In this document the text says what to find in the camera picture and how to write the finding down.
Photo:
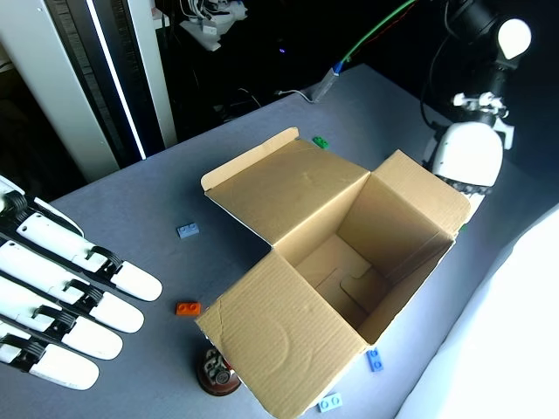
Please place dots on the light blue toy brick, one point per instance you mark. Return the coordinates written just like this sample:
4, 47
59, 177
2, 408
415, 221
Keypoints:
330, 402

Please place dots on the wide white frame panel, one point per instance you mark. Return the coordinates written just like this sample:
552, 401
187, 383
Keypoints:
52, 78

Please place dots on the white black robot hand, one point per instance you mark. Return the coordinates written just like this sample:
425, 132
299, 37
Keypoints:
52, 279
471, 153

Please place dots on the grey tablecloth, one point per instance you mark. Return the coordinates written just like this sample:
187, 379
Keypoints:
131, 218

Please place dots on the white plastic device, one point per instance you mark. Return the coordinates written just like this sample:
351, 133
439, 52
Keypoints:
209, 32

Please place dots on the white cloth sheet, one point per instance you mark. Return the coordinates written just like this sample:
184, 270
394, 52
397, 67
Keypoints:
502, 349

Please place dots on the narrow white frame post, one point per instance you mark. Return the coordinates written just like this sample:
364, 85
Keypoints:
153, 74

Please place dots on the cardboard box with flaps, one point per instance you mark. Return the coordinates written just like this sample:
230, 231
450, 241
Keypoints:
279, 340

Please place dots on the greyish blue toy brick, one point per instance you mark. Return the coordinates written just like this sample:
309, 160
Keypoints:
188, 230

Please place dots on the orange flat toy brick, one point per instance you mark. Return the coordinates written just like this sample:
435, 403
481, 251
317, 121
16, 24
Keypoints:
188, 308

